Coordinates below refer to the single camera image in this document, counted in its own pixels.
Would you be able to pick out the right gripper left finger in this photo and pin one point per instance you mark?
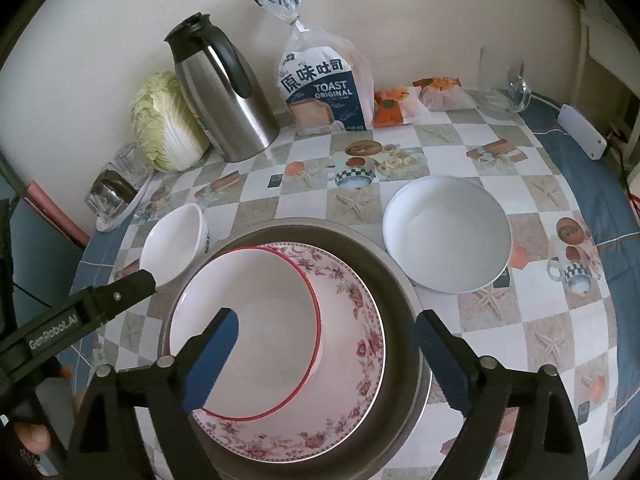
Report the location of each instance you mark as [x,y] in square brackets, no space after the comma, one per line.
[106,442]

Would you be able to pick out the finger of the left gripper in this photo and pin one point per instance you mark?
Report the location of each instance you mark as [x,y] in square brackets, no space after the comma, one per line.
[100,304]

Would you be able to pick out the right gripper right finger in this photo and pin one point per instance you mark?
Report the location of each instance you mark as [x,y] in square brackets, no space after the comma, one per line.
[546,442]

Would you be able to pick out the white square bowl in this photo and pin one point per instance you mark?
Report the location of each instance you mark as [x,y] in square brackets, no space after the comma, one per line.
[175,242]

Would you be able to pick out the large stainless steel basin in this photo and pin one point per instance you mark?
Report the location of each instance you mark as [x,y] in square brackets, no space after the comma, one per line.
[407,378]

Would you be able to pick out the red strawberry rimmed bowl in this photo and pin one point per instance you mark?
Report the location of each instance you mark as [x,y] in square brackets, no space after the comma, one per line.
[254,322]

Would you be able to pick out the floral round plate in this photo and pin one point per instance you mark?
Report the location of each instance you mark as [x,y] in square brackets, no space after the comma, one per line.
[345,381]

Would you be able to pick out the person's hand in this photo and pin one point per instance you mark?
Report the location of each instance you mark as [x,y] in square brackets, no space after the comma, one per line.
[35,438]

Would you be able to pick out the blue chair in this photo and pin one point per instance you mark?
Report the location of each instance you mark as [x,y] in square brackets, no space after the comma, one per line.
[45,260]

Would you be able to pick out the white tray with glasses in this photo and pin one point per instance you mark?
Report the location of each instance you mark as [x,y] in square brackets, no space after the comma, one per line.
[110,210]

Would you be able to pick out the napa cabbage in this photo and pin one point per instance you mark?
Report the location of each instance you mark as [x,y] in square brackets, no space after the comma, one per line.
[165,129]

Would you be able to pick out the stainless steel thermos jug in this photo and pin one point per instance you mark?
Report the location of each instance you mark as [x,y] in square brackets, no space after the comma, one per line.
[221,89]

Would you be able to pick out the small white round bowl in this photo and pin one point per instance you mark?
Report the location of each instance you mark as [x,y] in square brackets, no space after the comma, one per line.
[447,234]

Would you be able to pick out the white power bank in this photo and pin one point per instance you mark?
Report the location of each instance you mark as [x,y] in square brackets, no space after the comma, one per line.
[584,134]

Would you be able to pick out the toast bread bag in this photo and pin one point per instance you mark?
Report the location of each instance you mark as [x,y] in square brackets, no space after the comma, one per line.
[325,82]

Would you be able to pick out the orange snack packet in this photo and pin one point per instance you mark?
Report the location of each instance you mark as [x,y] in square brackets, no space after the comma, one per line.
[443,94]
[396,106]

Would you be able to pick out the white shelf rack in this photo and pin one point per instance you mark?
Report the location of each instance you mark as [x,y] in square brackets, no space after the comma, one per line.
[603,39]

